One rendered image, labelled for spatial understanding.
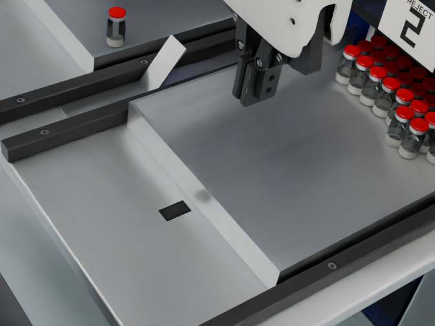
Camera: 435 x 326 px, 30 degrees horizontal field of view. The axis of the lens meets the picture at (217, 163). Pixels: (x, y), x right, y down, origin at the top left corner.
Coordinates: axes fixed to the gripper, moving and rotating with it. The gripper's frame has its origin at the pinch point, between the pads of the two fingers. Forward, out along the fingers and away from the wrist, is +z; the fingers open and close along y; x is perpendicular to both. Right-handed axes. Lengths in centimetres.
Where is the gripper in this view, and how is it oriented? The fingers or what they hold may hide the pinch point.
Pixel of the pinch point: (257, 76)
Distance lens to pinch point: 62.7
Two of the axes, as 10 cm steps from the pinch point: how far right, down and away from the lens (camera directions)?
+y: -5.7, -6.3, 5.2
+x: -8.1, 3.3, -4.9
